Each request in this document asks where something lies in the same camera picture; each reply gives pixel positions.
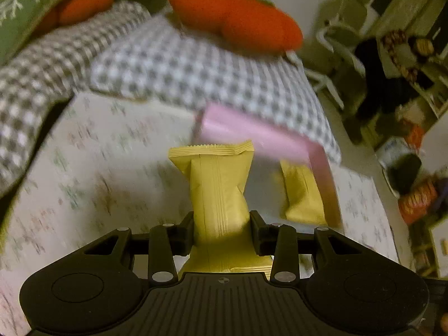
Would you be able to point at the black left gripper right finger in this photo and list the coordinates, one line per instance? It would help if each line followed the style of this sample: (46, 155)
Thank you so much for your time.
(279, 242)

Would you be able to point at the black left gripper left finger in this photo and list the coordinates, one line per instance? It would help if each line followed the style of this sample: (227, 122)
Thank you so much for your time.
(165, 242)

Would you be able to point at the gold snack packet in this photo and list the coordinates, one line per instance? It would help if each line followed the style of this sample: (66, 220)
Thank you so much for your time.
(305, 204)
(217, 176)

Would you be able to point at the gold snack packet in box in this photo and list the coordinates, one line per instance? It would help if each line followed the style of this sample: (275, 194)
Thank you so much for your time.
(305, 204)

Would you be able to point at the pink silver cardboard box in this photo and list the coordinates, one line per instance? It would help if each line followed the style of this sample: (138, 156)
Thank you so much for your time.
(265, 190)

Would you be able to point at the floral white tablecloth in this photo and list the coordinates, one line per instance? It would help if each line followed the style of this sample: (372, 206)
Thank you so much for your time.
(105, 165)

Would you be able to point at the orange patterned bag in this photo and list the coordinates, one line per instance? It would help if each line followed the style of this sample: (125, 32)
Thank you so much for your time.
(415, 205)

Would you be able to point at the black bag on floor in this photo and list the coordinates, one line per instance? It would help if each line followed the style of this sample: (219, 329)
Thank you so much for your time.
(402, 174)

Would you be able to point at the person in dark coat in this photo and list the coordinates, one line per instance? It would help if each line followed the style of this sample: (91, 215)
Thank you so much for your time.
(392, 66)

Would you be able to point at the grey checkered quilt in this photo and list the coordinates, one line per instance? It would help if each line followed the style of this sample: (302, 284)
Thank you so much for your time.
(127, 52)

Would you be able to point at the white office chair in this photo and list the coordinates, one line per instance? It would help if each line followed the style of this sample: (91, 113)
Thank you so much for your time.
(341, 33)

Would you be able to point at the orange pumpkin plush cushion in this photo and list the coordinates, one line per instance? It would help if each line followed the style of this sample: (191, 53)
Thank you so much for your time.
(251, 25)

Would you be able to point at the small orange plush cushion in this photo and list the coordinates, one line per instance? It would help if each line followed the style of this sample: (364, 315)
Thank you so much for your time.
(70, 12)

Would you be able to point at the green snowflake pillow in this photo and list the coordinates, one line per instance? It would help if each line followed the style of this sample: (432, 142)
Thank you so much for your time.
(19, 19)

